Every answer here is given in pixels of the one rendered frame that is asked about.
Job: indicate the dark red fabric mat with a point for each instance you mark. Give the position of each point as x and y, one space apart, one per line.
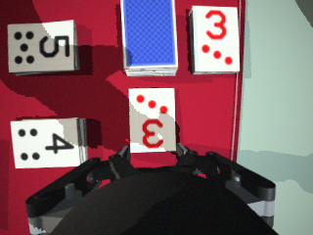
238 83

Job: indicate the dark red cloth mat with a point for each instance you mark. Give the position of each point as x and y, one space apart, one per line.
99 92

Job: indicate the blue card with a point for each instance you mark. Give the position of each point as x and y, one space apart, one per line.
149 34

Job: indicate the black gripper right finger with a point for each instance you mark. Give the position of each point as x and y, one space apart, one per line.
257 191

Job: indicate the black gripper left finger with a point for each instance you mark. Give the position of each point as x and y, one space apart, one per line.
48 206

